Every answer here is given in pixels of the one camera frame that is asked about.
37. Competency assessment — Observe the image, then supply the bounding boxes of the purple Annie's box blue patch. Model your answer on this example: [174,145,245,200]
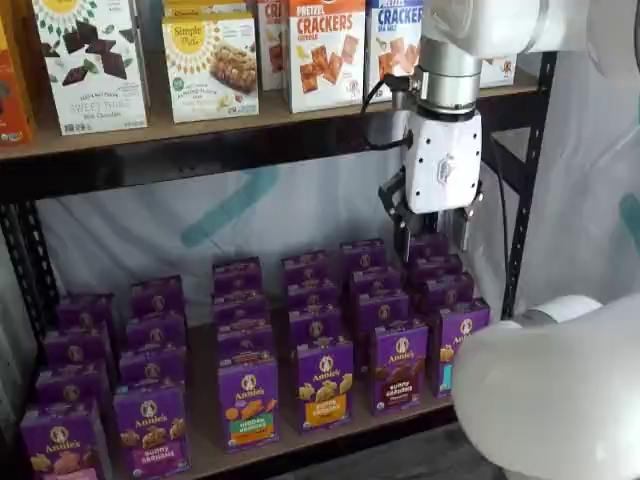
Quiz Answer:
[438,298,492,400]

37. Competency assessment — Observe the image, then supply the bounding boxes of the white cracker box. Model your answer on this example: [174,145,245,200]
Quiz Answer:
[478,53,519,90]

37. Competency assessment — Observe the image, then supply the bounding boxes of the purple Annie's box pink patch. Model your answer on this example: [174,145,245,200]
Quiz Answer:
[19,399,109,480]

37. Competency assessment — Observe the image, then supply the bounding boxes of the purple Annie's box brown patch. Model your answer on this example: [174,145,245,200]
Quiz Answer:
[370,319,431,417]

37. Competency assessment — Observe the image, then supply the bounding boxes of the purple Annie's box green patch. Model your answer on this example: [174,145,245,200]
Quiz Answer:
[217,357,281,455]

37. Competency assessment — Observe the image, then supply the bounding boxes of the orange snack box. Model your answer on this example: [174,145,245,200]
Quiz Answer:
[0,14,37,147]

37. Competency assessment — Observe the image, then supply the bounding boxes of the white pretzel crackers cheddar box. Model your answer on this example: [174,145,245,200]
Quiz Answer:
[283,0,368,115]

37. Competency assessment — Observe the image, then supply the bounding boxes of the white Sweet Thins box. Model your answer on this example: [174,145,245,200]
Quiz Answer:
[31,0,151,137]

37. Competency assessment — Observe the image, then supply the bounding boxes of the black metal shelf rack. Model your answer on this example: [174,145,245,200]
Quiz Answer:
[0,49,559,480]

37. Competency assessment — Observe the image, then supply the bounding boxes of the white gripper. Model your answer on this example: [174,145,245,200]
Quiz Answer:
[377,106,486,264]

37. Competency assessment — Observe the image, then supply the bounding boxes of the brown wooden shelf board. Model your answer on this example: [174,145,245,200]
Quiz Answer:
[0,64,541,161]
[97,299,459,480]

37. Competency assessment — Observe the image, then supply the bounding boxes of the blue pretzel crackers box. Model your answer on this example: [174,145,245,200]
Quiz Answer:
[364,0,427,105]

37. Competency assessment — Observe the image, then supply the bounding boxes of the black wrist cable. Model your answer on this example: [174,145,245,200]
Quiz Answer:
[360,73,416,151]

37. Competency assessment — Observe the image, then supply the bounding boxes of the white plastic backdrop sheet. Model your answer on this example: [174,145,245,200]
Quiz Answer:
[0,47,640,480]

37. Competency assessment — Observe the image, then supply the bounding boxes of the Simple Mills bar box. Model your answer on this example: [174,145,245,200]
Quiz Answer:
[162,0,257,22]
[161,14,261,125]

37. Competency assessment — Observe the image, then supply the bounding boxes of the purple Annie's box lilac patch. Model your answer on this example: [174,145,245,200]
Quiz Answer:
[112,383,192,480]

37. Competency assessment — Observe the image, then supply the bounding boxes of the purple Annie's snack box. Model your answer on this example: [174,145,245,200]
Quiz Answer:
[407,232,451,264]
[284,278,341,314]
[56,292,119,336]
[216,319,275,366]
[33,363,109,416]
[212,256,264,300]
[118,346,189,396]
[355,288,411,376]
[129,274,186,321]
[212,289,271,329]
[410,253,464,286]
[349,266,404,301]
[339,239,387,279]
[280,249,331,289]
[422,272,475,321]
[124,310,189,357]
[42,323,114,374]

